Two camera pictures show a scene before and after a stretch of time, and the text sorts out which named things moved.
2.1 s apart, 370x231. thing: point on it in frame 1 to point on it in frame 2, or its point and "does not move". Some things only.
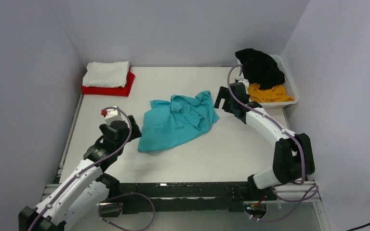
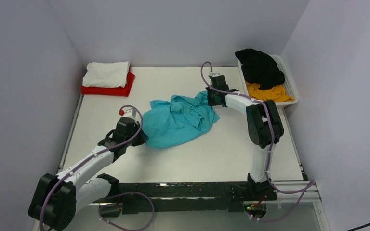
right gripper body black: [232, 103] to [211, 96]
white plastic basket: [290, 86] does not move
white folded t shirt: [112, 74] does not move
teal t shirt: [166, 123] does not move
